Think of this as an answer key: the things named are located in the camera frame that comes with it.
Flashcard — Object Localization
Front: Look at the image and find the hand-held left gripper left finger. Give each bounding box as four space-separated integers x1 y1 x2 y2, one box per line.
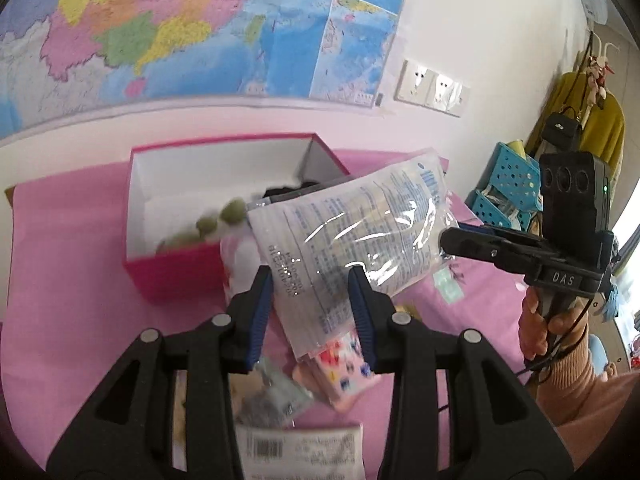
46 264 275 480

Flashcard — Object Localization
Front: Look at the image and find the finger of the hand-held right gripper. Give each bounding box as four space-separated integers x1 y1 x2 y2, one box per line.
460 223 547 248
438 226 550 275

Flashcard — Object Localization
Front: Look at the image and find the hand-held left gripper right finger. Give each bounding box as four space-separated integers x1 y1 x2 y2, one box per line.
347 265 577 480

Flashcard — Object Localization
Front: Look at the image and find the clear printed plastic packet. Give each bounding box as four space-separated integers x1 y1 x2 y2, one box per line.
247 152 460 363

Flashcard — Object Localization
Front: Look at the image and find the white barcode wipes packet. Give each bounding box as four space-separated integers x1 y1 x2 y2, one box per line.
234 424 364 480

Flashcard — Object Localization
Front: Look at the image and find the pink cardboard box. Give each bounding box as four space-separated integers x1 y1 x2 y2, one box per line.
124 132 352 303

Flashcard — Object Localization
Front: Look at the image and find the person's right forearm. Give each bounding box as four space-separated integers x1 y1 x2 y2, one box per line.
535 327 640 468

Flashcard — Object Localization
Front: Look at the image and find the white pink soft packet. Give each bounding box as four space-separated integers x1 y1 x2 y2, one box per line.
220 232 262 293

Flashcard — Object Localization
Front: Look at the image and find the person's right hand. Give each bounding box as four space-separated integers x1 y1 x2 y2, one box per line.
517 287 591 362

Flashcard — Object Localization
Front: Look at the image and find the blue perforated basket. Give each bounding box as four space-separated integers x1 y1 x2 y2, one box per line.
470 142 545 232

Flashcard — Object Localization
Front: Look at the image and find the pink patterned small packet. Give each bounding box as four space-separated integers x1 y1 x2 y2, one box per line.
294 334 382 413

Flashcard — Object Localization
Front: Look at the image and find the black handbag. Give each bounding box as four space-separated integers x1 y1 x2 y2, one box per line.
542 106 584 150

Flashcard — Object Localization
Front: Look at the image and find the yellow coat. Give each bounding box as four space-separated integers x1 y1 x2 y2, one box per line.
524 72 627 201

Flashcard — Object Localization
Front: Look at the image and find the grey small packet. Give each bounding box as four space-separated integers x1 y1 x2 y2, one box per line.
235 357 313 428

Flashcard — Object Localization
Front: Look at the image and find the olive green plush toy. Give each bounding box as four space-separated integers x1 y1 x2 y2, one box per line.
156 199 248 256

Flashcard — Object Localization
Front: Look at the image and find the black cloth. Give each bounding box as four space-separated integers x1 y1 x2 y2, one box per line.
262 180 323 202

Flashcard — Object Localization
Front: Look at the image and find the hanging plush toy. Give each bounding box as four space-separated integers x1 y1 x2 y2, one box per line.
586 55 615 109

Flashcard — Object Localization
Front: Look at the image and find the white coat rack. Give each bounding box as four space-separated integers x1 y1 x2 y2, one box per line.
584 30 622 63

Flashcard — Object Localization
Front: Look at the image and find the pink daisy print blanket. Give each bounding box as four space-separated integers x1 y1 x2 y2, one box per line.
0 145 551 480

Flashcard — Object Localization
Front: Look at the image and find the white wall socket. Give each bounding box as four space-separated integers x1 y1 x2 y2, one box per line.
395 59 435 105
452 84 472 118
425 71 462 111

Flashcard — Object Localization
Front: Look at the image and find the colourful wall map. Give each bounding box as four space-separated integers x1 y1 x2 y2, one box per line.
0 0 413 138

